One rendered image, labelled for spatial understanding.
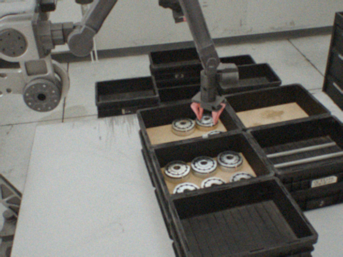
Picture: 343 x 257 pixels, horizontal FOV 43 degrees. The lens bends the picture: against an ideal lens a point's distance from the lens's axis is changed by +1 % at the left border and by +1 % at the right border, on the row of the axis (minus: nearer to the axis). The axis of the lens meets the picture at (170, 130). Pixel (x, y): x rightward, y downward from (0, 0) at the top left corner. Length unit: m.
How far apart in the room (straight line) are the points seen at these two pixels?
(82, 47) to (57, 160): 0.87
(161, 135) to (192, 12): 0.73
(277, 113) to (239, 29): 2.86
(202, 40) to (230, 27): 3.44
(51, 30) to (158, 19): 3.34
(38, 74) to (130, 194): 0.61
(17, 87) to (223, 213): 0.95
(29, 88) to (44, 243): 0.58
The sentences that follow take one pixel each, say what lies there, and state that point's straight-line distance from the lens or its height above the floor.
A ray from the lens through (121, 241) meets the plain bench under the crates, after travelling 1.69.
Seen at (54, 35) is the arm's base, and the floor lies 1.46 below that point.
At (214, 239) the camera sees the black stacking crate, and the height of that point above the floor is 0.83.
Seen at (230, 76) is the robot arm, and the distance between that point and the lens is 1.53.
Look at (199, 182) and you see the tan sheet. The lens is 1.70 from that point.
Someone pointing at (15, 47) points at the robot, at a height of 1.44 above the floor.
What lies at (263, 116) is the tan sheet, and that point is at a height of 0.83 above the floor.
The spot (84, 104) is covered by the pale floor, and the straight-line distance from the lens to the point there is 3.97.
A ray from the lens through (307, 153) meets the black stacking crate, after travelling 1.90.
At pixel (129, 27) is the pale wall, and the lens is 4.68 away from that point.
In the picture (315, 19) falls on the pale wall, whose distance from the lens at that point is 5.20.
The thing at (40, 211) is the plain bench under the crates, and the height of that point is 0.70.
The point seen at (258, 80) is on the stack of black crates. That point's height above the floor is 0.49.
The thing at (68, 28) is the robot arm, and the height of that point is 1.47.
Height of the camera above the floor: 1.95
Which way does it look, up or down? 34 degrees down
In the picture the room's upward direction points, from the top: 3 degrees counter-clockwise
